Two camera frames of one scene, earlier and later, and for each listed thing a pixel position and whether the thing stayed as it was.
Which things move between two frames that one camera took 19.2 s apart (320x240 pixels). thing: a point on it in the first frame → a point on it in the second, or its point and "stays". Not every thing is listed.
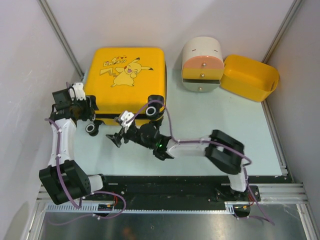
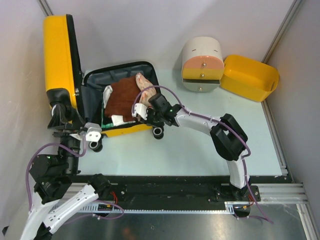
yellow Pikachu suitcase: (132, 80) → (65, 82)
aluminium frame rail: (268, 193) stays
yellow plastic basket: (249, 78) stays
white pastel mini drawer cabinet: (202, 64) stays
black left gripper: (90, 113) → (59, 121)
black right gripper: (117, 137) → (157, 125)
